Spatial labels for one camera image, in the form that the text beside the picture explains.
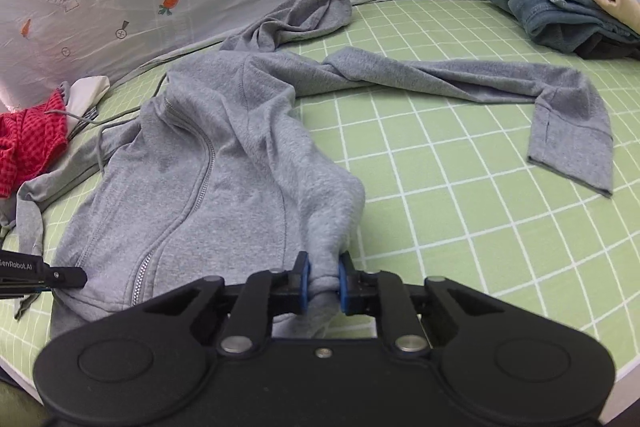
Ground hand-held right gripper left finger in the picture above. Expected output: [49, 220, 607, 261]
[145, 251, 313, 356]

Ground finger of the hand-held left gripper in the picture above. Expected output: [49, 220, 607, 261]
[0, 250, 87, 300]

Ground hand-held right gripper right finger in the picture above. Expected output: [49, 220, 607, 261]
[337, 252, 501, 356]

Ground grey zip hoodie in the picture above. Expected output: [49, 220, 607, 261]
[12, 0, 615, 340]

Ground red checked cloth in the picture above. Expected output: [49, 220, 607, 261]
[0, 91, 69, 198]

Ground grey plaid cloth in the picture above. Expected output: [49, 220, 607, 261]
[65, 107, 101, 140]

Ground white cloth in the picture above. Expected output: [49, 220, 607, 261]
[60, 76, 111, 120]

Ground blue denim jeans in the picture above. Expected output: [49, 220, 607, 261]
[480, 0, 640, 54]

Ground dark cloth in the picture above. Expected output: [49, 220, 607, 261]
[575, 34, 640, 60]

